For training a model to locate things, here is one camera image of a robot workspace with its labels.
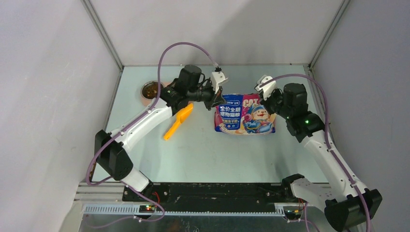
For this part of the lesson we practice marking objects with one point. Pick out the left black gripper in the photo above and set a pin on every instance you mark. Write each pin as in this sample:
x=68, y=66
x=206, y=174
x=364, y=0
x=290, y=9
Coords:
x=214, y=99

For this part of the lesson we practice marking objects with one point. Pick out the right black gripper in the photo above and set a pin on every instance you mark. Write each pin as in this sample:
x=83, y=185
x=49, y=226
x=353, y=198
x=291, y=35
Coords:
x=266, y=102

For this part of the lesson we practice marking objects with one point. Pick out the colourful cat food bag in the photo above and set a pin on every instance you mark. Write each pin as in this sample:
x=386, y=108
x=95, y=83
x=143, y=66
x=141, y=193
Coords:
x=243, y=114

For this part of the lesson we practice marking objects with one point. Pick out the yellow plastic scoop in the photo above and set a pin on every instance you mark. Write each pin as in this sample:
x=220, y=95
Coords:
x=181, y=116

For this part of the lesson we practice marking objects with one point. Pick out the pink double pet bowl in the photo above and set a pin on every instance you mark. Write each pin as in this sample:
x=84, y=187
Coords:
x=144, y=101

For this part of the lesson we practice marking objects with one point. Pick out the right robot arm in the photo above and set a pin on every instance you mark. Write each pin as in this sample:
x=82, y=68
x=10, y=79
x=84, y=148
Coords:
x=348, y=202

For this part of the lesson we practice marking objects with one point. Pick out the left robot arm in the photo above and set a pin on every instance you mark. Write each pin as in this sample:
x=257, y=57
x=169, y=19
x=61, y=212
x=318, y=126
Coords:
x=112, y=148

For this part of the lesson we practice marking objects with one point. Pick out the brown pet food kibble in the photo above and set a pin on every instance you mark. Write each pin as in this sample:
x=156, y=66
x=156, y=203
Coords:
x=150, y=90

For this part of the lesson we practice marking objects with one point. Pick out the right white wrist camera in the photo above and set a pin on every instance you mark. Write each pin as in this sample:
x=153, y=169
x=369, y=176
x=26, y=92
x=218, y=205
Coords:
x=265, y=86

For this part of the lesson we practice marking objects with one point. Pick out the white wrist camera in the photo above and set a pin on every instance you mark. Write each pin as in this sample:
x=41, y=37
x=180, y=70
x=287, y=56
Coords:
x=217, y=80
x=265, y=86

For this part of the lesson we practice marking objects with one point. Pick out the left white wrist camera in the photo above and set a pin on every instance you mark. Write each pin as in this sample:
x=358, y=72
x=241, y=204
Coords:
x=217, y=80

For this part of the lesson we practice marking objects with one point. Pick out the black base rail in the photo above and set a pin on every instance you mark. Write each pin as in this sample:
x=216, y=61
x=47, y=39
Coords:
x=220, y=197

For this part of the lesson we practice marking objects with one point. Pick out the right aluminium frame post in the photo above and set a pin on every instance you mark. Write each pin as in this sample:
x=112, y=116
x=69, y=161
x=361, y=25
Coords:
x=328, y=33

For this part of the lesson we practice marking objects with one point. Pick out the aluminium frame post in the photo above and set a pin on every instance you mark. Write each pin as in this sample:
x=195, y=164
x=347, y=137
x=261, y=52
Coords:
x=328, y=33
x=100, y=28

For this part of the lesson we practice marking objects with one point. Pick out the left aluminium frame post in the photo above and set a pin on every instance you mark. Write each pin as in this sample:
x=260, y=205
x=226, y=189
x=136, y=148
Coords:
x=100, y=28

